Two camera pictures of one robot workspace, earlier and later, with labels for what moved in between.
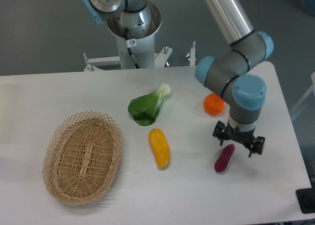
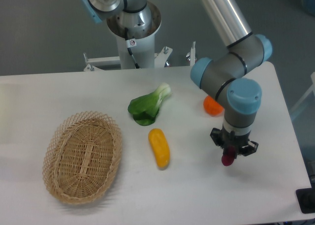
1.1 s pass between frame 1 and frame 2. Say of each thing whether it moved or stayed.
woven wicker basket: stayed
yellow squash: stayed
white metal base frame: stayed
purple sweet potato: moved
